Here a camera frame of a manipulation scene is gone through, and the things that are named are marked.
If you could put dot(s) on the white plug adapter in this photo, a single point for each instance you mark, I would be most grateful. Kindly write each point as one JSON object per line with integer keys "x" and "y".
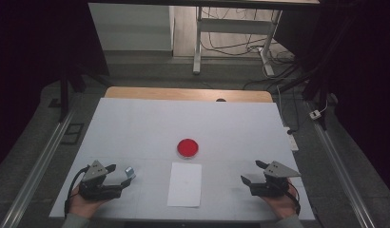
{"x": 315, "y": 114}

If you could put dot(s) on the white power strip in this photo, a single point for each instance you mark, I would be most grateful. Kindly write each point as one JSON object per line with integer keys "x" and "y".
{"x": 292, "y": 141}

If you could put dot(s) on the person's left hand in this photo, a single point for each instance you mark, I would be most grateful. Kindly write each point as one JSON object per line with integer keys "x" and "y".
{"x": 83, "y": 206}

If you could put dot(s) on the black table grommet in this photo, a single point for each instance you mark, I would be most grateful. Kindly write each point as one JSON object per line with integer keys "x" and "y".
{"x": 221, "y": 100}

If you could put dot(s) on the aluminium rail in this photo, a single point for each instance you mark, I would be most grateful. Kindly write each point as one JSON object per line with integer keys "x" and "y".
{"x": 37, "y": 171}
{"x": 345, "y": 177}

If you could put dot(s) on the white metal desk frame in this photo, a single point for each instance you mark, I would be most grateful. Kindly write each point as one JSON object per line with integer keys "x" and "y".
{"x": 198, "y": 41}

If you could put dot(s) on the person's right hand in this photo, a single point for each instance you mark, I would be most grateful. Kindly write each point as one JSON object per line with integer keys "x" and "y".
{"x": 280, "y": 204}

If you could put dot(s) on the blue and white stamp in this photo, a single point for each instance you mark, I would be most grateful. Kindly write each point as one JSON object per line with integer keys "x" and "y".
{"x": 130, "y": 173}

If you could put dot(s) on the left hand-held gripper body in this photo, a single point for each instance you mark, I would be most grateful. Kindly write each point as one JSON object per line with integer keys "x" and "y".
{"x": 94, "y": 188}

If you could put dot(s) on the round red ink pad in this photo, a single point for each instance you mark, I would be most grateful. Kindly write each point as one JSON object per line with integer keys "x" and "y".
{"x": 187, "y": 148}

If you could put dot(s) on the light grey panel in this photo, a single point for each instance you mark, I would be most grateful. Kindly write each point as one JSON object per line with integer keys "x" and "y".
{"x": 129, "y": 27}

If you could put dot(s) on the white paper sheet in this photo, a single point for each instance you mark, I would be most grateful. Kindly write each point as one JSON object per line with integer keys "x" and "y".
{"x": 185, "y": 185}

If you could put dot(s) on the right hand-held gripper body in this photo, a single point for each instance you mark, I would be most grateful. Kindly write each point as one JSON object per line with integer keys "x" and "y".
{"x": 272, "y": 186}

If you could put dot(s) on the black curtain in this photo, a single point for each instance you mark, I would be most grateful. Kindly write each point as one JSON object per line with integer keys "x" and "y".
{"x": 31, "y": 63}
{"x": 361, "y": 79}

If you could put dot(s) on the black floor frame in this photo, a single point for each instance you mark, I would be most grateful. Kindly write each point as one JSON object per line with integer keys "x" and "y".
{"x": 72, "y": 133}

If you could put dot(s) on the wooden table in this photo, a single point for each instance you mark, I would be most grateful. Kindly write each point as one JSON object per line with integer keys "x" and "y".
{"x": 183, "y": 94}

